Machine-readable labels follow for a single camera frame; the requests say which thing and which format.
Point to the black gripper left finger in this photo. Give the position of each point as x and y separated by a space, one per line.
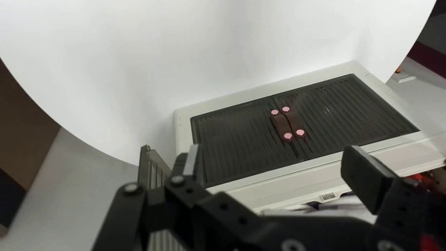
190 165

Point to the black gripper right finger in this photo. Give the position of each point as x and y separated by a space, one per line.
367 182

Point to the narrow open cabinet door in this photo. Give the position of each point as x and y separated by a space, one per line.
155 172

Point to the white three-tier cabinet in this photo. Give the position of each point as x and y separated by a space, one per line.
241 140

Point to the red and white items pile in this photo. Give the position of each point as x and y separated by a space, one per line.
420 179

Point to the small tan floor object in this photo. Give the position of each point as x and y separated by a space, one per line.
404 80

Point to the white desk with maroon front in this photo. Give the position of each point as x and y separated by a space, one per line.
429 56

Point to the cardboard box with dark base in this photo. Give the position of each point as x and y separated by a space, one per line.
22 134

